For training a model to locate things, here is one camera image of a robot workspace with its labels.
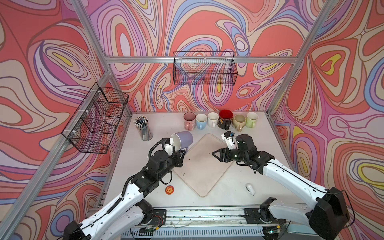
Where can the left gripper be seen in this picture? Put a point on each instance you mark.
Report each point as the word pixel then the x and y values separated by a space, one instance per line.
pixel 177 160

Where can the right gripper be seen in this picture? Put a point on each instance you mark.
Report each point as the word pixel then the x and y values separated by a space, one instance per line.
pixel 222 152

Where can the purple mug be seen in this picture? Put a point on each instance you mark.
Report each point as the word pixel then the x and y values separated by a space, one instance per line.
pixel 181 140

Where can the pink patterned mug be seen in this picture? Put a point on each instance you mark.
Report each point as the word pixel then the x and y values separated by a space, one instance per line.
pixel 189 121

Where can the light blue mug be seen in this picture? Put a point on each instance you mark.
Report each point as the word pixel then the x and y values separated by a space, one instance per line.
pixel 201 121

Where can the cream round mug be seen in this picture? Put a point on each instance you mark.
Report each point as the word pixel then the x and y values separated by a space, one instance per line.
pixel 239 122

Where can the white mug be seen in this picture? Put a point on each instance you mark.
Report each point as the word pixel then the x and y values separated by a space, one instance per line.
pixel 212 120

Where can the black mug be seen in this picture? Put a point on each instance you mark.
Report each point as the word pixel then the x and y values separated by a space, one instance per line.
pixel 225 119

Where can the light green mug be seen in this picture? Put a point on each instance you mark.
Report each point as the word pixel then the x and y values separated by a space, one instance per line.
pixel 251 119

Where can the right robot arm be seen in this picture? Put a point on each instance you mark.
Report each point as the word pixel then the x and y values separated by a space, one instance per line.
pixel 324 210

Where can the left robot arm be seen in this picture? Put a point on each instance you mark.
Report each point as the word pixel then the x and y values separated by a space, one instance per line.
pixel 130 207

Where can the beige plastic tray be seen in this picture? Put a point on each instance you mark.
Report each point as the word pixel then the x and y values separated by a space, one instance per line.
pixel 201 171

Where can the small white object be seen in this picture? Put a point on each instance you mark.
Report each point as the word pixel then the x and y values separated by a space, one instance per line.
pixel 250 189

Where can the metal pen holder cup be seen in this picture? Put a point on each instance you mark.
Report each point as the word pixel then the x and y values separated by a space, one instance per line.
pixel 142 125

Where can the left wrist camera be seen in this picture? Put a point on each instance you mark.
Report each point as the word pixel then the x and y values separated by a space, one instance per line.
pixel 168 146

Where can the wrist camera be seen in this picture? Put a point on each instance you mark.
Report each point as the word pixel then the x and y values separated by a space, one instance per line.
pixel 168 146
pixel 229 138

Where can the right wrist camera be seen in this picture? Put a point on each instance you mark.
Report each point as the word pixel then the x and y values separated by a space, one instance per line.
pixel 229 138

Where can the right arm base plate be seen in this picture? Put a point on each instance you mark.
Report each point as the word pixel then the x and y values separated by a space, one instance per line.
pixel 261 216

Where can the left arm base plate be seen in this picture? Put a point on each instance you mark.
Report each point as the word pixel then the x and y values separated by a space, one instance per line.
pixel 154 218

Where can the black wire basket back wall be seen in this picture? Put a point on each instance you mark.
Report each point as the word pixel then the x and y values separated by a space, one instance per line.
pixel 207 68

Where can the black wire basket wall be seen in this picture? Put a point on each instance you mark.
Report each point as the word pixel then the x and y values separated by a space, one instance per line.
pixel 207 68
pixel 99 116

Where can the black wire basket left wall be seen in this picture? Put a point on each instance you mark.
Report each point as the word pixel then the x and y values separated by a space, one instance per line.
pixel 99 116

